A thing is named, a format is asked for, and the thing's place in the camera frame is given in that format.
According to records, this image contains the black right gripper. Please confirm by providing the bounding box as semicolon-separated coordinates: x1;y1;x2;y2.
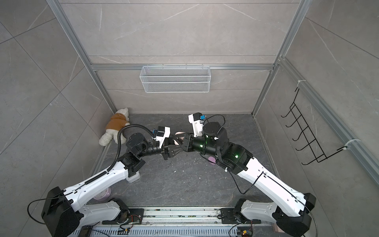
174;132;222;160

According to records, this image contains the purple earbud charging case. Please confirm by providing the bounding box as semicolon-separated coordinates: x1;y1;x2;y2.
208;157;216;165

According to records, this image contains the pink earbud charging case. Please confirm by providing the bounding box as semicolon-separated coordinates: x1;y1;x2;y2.
173;131;186;146

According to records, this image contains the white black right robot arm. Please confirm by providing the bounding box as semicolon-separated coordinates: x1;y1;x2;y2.
174;122;316;237

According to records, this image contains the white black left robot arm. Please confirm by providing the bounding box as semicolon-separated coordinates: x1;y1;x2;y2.
40;124;183;237

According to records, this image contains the white digital scale device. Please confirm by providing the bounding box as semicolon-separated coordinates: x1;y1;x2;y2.
126;172;141;183

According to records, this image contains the white teddy bear brown hoodie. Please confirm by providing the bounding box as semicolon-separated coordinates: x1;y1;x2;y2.
99;108;130;147

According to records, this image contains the purple round container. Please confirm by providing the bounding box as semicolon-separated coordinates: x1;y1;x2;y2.
93;187;111;201

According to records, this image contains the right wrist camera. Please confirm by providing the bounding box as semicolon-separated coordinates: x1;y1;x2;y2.
188;112;205;137

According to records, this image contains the white wire mesh basket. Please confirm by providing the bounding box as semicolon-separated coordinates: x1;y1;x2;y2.
140;66;211;93

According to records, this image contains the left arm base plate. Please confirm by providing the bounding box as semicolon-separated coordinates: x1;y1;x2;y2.
102;208;145;225

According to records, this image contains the aluminium rail front frame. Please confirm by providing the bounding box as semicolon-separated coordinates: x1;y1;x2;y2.
70;206;287;237

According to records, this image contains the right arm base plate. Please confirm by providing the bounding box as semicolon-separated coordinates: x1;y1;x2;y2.
217;208;262;224

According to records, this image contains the black wire hook rack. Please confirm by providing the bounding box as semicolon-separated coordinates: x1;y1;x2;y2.
281;87;361;166

